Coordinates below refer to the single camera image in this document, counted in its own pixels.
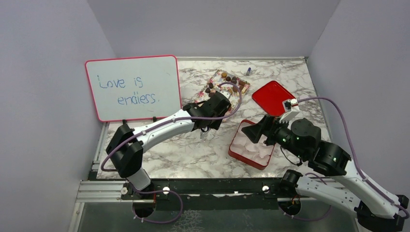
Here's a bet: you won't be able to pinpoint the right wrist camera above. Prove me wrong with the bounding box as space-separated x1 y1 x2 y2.
279 99 300 123

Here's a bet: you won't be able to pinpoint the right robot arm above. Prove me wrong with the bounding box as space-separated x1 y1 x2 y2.
242 116 409 232

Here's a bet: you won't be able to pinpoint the metal serving tongs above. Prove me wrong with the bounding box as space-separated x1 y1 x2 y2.
200 127 210 139

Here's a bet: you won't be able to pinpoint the floral rectangular tray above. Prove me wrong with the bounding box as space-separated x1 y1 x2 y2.
194 70 251 115

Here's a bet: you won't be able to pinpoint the red tin lid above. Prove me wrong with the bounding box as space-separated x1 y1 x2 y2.
252 81 295 116

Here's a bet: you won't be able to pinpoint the pink framed whiteboard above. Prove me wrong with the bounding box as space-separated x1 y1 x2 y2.
85 55 182 122

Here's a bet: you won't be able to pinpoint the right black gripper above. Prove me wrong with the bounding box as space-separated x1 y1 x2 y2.
242 113 307 160

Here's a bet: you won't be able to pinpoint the red chocolate box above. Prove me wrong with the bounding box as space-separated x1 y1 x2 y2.
228 119 275 170

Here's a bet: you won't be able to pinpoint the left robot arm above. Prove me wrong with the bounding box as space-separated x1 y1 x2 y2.
106 91 231 199

